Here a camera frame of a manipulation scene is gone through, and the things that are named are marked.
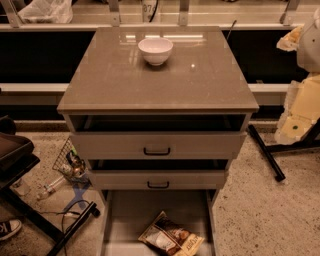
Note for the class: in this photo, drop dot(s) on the open bottom drawer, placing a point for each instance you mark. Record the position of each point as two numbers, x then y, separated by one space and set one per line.
130 212

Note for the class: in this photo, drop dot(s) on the drawer with handle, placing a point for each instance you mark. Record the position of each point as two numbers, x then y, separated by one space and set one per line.
167 145
157 180

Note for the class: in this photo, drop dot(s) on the white plastic bag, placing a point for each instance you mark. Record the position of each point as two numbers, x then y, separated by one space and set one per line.
47 11

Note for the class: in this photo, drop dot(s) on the top drawer with handle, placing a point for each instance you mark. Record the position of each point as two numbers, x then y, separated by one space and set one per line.
167 145

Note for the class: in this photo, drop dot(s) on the white ceramic bowl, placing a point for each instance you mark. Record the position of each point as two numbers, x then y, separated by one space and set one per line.
155 51

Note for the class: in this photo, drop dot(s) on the grey drawer cabinet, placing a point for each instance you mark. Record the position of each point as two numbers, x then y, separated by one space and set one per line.
200 88

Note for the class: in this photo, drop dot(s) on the black and white sneaker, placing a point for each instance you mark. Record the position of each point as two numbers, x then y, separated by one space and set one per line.
9 228

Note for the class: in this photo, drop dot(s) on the brown chip bag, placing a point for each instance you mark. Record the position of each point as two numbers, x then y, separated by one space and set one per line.
171 238

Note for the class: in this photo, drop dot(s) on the black stand right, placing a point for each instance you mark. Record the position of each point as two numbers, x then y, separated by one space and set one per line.
310 141

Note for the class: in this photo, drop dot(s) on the middle drawer with handle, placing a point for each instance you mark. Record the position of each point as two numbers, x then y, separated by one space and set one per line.
157 180

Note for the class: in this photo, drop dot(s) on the wire basket with items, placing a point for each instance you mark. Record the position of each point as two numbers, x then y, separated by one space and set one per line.
70 165

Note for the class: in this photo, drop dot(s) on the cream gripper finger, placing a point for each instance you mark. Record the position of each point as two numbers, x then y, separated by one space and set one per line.
290 41

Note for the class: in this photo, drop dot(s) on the blue tape cross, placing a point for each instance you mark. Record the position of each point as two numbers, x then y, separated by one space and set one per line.
79 189

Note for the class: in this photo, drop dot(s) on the clear plastic bottle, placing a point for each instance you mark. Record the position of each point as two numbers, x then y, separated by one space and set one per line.
49 189

